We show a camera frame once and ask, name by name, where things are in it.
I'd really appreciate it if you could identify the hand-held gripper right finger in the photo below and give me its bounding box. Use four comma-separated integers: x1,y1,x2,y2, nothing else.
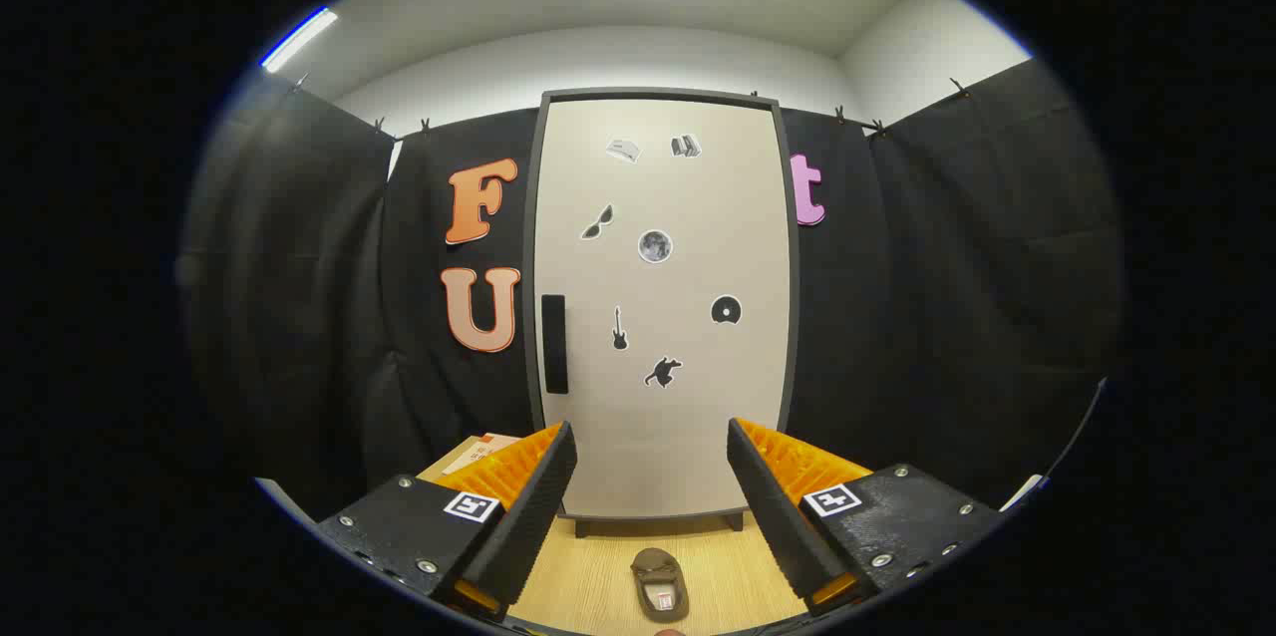
726,417,1003,617

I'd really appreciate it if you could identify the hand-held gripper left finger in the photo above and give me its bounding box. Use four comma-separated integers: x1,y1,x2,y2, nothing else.
317,422,579,622

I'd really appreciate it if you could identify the brown fuzzy shoe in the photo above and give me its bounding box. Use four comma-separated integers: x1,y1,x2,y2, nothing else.
631,547,690,624

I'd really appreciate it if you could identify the beige shoe cabinet door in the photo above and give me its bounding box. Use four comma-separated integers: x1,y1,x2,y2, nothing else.
535,100,794,519

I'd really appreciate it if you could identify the black backdrop cloth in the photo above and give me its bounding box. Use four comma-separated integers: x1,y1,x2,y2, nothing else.
179,58,1127,522

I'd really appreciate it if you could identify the dark grey shoe cabinet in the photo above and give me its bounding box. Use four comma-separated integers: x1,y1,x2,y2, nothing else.
523,88,801,537

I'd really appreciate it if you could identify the beige cover book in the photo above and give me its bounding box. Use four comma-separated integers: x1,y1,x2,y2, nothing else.
442,433,524,477

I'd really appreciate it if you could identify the black door handle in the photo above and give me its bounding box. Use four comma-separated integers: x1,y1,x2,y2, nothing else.
541,295,568,395

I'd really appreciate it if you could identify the long ceiling light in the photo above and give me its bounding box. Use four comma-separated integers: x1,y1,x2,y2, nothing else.
261,8,338,73

